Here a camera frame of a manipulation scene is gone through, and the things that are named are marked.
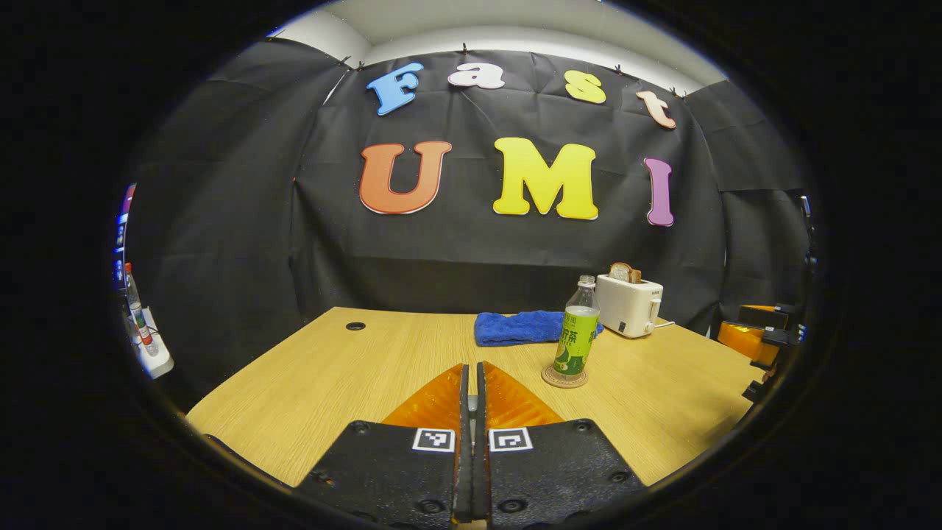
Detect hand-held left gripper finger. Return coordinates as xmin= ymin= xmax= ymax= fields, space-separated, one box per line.
xmin=293 ymin=363 xmax=474 ymax=530
xmin=474 ymin=361 xmax=650 ymax=530

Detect round brown coaster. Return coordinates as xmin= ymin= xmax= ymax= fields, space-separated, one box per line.
xmin=541 ymin=366 xmax=589 ymax=389

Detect green label water bottle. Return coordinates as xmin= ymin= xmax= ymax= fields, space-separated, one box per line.
xmin=553 ymin=275 xmax=601 ymax=378

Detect red cap clear bottle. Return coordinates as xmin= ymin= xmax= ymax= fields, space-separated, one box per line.
xmin=124 ymin=263 xmax=159 ymax=354

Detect blue towel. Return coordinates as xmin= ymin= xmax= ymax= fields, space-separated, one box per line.
xmin=474 ymin=311 xmax=604 ymax=347

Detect white toaster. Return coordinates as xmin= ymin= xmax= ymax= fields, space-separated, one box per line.
xmin=595 ymin=274 xmax=663 ymax=339

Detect small white side table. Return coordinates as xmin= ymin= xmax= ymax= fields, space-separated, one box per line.
xmin=129 ymin=305 xmax=175 ymax=380

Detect computer monitor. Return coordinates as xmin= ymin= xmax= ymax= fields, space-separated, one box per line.
xmin=114 ymin=184 xmax=137 ymax=292

